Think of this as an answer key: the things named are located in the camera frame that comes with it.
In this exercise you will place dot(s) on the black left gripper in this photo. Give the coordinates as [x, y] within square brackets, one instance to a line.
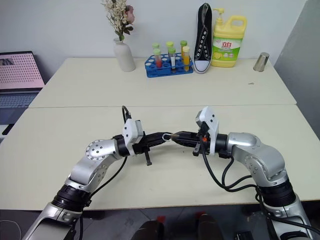
[142, 146]

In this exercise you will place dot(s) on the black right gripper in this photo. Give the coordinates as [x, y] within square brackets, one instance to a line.
[203, 143]

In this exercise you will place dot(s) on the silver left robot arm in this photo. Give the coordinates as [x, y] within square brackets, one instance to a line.
[85, 170]

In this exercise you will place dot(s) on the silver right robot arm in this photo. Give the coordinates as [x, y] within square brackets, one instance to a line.
[265, 160]

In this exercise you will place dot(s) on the blue test tube rack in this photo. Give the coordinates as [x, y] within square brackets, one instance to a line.
[162, 71]

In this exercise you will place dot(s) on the test tube with red liquid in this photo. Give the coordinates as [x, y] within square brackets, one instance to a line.
[157, 60]

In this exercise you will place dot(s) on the test tube with white label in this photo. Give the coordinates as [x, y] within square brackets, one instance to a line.
[172, 60]

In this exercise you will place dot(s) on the test tube with orange liquid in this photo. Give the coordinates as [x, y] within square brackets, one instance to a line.
[186, 58]

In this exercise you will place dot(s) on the white ceramic vase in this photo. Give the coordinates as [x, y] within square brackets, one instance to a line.
[124, 56]

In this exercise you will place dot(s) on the green capped test tube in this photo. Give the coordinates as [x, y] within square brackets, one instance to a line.
[183, 43]
[170, 44]
[155, 45]

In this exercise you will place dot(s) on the black canvas sneaker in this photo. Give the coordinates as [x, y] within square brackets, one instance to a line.
[203, 42]

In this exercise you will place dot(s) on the yellow detergent pump bottle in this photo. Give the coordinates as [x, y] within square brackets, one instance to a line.
[226, 45]

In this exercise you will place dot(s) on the silver metal cup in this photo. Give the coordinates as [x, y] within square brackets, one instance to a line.
[261, 62]

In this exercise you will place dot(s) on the dried flower bouquet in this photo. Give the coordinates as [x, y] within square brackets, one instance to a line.
[117, 17]

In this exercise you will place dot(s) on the black flat device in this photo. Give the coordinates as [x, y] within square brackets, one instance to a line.
[7, 129]

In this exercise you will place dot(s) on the open laptop computer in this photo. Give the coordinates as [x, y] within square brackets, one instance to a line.
[17, 75]

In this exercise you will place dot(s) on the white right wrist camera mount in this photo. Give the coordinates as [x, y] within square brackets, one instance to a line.
[212, 125]

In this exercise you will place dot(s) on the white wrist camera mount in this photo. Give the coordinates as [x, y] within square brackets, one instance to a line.
[212, 125]
[128, 133]

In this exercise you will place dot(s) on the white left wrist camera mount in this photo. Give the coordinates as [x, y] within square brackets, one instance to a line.
[128, 133]

